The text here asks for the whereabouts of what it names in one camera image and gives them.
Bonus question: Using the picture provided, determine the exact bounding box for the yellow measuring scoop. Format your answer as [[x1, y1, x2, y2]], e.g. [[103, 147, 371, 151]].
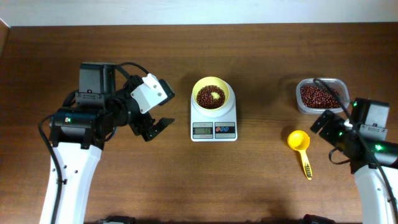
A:
[[287, 130, 313, 180]]

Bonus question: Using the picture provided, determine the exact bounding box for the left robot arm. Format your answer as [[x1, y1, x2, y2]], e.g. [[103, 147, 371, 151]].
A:
[[38, 62, 175, 223]]

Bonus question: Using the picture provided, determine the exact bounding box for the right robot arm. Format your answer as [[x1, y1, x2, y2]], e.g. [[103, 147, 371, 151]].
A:
[[310, 98, 397, 223]]

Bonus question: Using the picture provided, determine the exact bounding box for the pale yellow bowl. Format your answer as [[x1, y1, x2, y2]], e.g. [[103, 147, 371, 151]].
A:
[[192, 77, 231, 111]]

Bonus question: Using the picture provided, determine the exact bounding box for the white digital kitchen scale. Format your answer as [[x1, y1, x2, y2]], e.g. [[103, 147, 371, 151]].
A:
[[190, 83, 238, 142]]

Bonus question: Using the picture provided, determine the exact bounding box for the clear plastic container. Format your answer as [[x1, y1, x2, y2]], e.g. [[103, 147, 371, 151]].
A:
[[296, 78, 350, 114]]

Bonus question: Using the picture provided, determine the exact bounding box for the right black cable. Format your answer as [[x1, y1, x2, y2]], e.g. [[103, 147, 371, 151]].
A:
[[312, 77, 398, 218]]

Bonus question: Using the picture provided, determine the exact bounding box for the black cable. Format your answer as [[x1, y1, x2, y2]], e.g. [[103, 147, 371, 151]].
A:
[[312, 77, 398, 218], [38, 62, 150, 224]]

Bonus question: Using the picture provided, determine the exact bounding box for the left black cable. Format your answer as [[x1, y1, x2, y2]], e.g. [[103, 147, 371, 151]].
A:
[[38, 62, 150, 224]]

